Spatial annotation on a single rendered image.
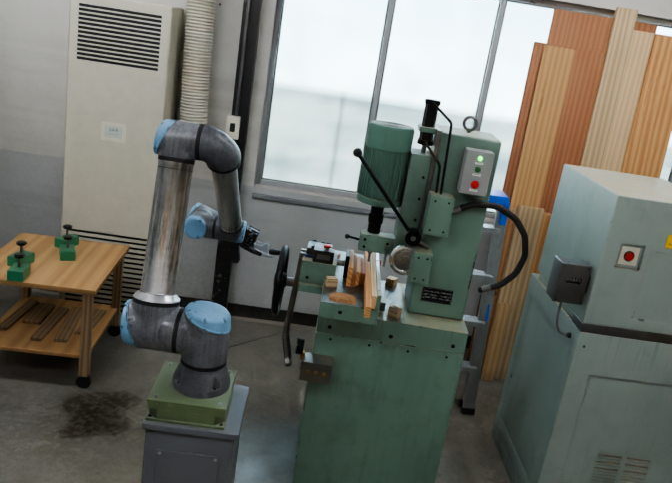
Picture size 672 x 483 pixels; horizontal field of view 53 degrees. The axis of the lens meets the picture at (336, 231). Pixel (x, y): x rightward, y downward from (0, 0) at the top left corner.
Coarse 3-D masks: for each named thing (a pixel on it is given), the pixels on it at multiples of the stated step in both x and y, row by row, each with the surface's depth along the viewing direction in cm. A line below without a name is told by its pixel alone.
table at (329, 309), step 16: (336, 272) 269; (304, 288) 260; (320, 288) 260; (336, 288) 252; (352, 288) 255; (320, 304) 239; (336, 304) 238; (352, 304) 240; (352, 320) 240; (368, 320) 240
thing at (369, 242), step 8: (360, 232) 270; (368, 232) 269; (360, 240) 267; (368, 240) 267; (376, 240) 266; (384, 240) 266; (392, 240) 266; (360, 248) 268; (368, 248) 267; (376, 248) 267; (384, 248) 267; (392, 248) 267
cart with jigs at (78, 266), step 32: (0, 256) 328; (32, 256) 325; (64, 256) 334; (96, 256) 347; (64, 288) 306; (96, 288) 309; (0, 320) 339; (32, 320) 340; (64, 320) 345; (96, 320) 351; (32, 352) 317; (64, 352) 319
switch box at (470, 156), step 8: (464, 152) 247; (472, 152) 242; (480, 152) 242; (488, 152) 242; (464, 160) 244; (472, 160) 242; (488, 160) 242; (464, 168) 244; (472, 168) 243; (488, 168) 243; (464, 176) 244; (472, 176) 244; (488, 176) 244; (464, 184) 245; (480, 184) 245; (464, 192) 246; (472, 192) 246; (480, 192) 246
